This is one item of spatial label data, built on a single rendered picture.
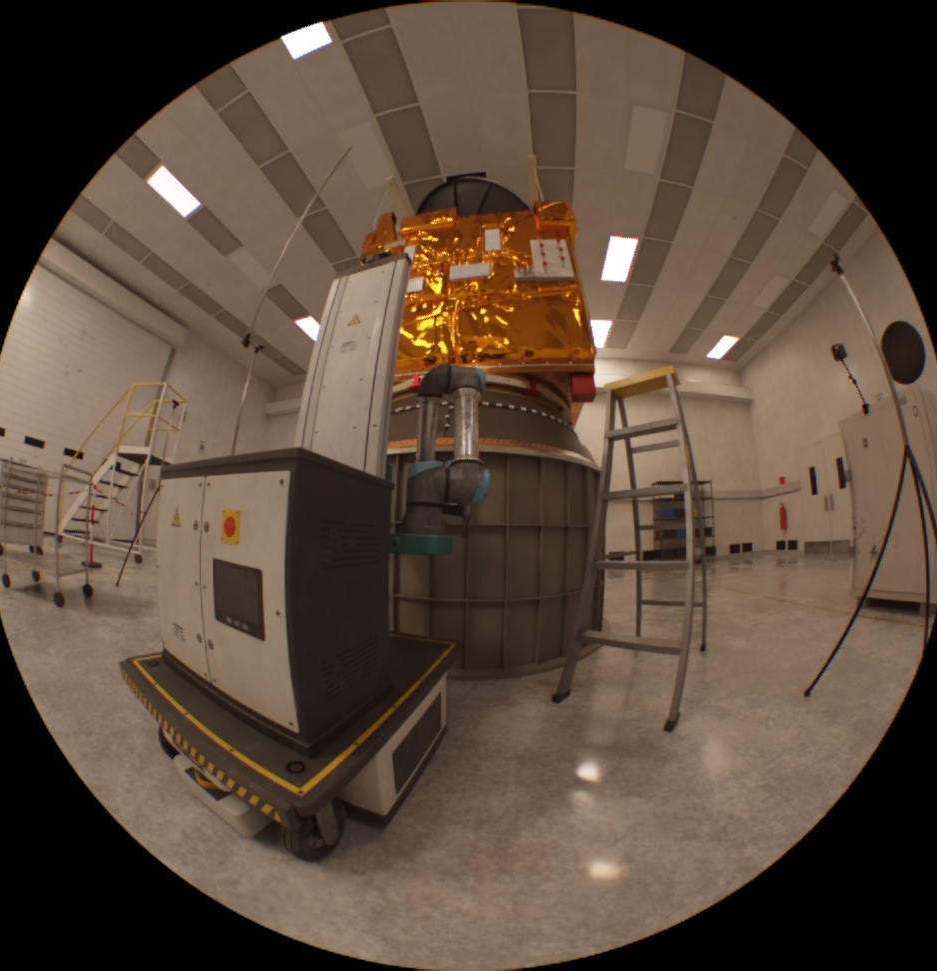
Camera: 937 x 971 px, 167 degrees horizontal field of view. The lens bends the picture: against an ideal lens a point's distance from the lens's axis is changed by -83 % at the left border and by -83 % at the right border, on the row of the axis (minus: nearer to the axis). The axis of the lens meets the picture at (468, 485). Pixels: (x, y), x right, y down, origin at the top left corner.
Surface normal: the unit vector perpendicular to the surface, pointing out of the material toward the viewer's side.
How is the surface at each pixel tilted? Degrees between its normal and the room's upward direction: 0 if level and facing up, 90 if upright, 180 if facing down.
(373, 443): 90
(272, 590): 90
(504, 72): 180
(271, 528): 90
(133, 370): 90
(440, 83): 180
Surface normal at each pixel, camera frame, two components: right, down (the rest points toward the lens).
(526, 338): -0.21, -0.14
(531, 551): 0.32, -0.14
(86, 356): 0.99, 0.00
